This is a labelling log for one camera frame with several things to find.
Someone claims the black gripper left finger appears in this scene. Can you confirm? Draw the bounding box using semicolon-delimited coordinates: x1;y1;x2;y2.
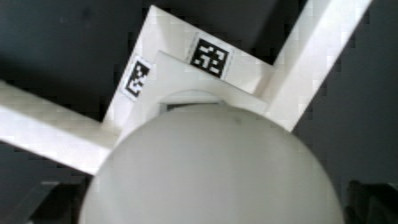
2;176;95;224

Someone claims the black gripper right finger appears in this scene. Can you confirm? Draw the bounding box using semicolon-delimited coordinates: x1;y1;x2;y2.
343;180;398;224

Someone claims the white lamp bulb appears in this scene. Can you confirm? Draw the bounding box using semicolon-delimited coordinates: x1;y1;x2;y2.
79;104;343;224

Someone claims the white lamp base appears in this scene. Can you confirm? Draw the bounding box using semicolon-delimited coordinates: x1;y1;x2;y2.
103;7;272;134

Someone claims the white U-shaped fence frame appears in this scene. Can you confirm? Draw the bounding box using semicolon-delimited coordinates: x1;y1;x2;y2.
0;0;373;174

